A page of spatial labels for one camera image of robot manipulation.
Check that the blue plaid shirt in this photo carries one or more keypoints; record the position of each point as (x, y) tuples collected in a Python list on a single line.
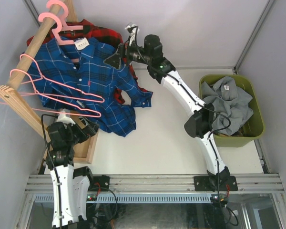
[(119, 119)]

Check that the white paper price tag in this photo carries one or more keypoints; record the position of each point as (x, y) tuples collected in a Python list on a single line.
[(81, 43)]

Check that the black mounting plate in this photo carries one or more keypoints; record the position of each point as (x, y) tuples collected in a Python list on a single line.
[(98, 182), (205, 183)]

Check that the pink plastic hanger blue shirt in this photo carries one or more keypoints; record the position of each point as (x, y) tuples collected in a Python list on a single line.
[(62, 49)]

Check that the pink wire hanger grey shirt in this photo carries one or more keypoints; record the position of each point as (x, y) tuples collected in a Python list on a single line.
[(55, 102)]

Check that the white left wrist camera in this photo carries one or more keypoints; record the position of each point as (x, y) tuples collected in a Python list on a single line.
[(65, 117)]

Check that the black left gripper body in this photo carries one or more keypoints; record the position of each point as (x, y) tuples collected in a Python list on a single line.
[(80, 135)]

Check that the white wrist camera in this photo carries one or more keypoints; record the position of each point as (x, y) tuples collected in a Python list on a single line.
[(65, 117), (132, 29)]

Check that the red plaid shirt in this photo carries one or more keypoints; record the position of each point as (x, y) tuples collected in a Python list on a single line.
[(102, 33)]

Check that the pink plastic hanger red shirt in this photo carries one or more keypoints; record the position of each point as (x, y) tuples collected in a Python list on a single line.
[(63, 17)]

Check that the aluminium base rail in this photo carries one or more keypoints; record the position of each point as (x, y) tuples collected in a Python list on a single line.
[(130, 184)]

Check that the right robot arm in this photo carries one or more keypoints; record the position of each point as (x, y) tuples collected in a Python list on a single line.
[(199, 124)]

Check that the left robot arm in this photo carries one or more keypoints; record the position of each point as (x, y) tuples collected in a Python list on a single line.
[(70, 185)]

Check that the green plastic basket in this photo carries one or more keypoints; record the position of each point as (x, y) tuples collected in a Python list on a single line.
[(256, 122)]

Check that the yellow plaid shirt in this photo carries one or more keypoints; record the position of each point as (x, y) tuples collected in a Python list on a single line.
[(233, 130)]

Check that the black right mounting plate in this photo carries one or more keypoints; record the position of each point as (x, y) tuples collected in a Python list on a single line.
[(205, 183)]

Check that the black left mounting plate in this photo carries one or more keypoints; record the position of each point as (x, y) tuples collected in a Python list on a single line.
[(98, 182)]

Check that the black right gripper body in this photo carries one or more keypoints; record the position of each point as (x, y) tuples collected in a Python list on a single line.
[(124, 49)]

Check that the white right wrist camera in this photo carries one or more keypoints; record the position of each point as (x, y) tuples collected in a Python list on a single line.
[(132, 29)]

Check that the grey slotted cable duct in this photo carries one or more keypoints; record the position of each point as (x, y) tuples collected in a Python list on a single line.
[(152, 198)]

